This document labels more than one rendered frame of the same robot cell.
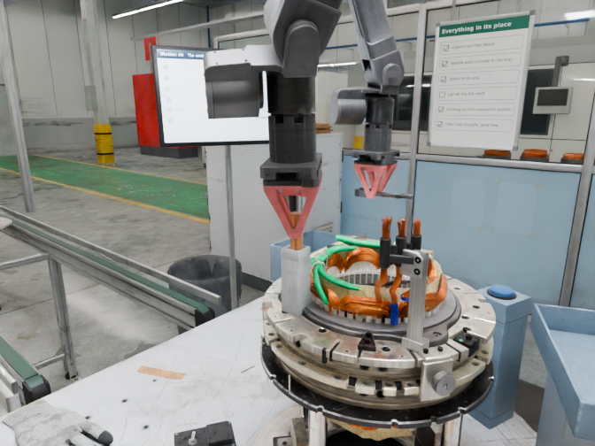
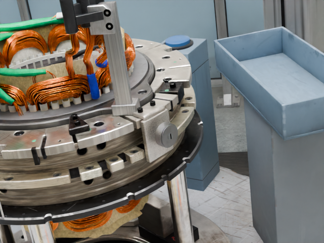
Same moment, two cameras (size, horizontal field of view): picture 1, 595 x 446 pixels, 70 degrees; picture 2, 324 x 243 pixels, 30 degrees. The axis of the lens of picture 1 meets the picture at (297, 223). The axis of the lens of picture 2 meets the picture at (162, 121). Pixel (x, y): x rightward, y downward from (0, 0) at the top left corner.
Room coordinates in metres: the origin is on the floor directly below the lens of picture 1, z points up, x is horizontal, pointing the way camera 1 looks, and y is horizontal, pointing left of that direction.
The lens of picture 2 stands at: (-0.08, 0.10, 1.36)
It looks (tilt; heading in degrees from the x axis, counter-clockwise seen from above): 26 degrees down; 332
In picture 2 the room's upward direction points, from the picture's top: 8 degrees counter-clockwise
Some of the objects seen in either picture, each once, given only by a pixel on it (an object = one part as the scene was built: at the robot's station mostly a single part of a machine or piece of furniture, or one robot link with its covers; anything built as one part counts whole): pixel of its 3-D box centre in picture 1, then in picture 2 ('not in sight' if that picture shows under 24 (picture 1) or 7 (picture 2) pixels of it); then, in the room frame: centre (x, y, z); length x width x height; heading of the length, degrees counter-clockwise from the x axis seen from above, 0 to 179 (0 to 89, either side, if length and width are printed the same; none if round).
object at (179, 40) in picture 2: (501, 290); (177, 40); (0.72, -0.37, 1.04); 0.04 x 0.04 x 0.01
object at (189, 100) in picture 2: (481, 342); (180, 91); (0.52, -0.25, 1.05); 0.09 x 0.04 x 0.01; 146
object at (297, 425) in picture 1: (292, 444); not in sight; (0.56, 0.01, 0.85); 0.06 x 0.04 x 0.05; 8
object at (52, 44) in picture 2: not in sight; (70, 38); (0.63, -0.16, 1.12); 0.06 x 0.02 x 0.04; 56
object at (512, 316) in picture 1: (493, 356); (186, 114); (0.72, -0.37, 0.91); 0.07 x 0.07 x 0.25; 30
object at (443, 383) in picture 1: (444, 383); (167, 135); (0.40, -0.16, 1.07); 0.03 x 0.01 x 0.03; 104
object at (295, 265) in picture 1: (296, 280); not in sight; (0.53, 0.00, 1.14); 0.03 x 0.03 x 0.09; 56
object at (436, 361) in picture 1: (432, 373); (152, 131); (0.42, -0.15, 1.07); 0.04 x 0.02 x 0.05; 104
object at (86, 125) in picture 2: (367, 339); (75, 121); (0.44, -0.08, 1.10); 0.03 x 0.02 x 0.01; 167
